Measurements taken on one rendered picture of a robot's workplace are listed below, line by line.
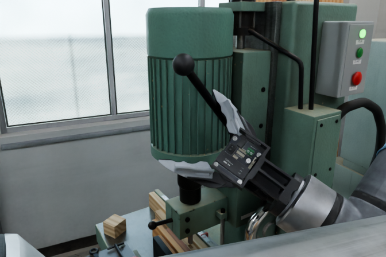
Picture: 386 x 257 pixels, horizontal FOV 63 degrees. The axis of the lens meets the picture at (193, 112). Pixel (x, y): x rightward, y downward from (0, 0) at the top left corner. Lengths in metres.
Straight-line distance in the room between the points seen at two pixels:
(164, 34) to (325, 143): 0.40
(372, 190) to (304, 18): 0.37
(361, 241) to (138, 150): 1.99
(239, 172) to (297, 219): 0.10
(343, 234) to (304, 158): 0.52
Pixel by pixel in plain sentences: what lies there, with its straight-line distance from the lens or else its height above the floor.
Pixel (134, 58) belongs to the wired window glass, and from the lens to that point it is 2.05.
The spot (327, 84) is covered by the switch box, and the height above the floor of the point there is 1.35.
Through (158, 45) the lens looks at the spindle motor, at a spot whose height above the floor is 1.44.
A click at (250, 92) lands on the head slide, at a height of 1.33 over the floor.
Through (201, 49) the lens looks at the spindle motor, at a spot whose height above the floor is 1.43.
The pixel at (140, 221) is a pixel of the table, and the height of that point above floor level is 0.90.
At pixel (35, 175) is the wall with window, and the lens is 2.10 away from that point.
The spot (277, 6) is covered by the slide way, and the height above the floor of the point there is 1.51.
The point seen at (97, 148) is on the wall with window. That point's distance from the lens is 2.06.
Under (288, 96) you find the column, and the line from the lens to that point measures 0.71.
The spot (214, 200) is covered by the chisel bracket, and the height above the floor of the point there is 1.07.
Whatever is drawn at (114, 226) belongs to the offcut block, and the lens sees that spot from 0.94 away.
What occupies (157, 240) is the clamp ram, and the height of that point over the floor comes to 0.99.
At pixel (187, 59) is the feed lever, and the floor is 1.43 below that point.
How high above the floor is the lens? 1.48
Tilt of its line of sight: 16 degrees down
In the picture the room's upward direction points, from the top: straight up
